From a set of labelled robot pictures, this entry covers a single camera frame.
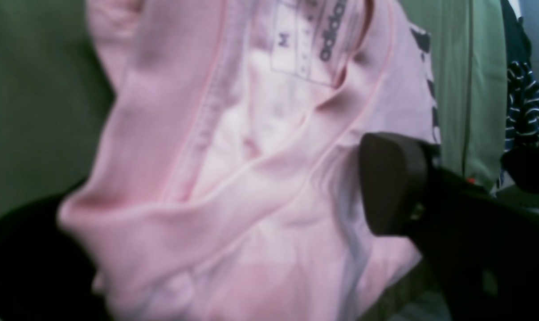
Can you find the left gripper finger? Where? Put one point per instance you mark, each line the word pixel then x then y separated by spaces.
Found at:
pixel 483 252

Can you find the pink t-shirt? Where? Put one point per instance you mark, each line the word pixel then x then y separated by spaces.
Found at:
pixel 225 186

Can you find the striped dark cloth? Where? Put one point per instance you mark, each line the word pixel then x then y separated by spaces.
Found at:
pixel 522 98

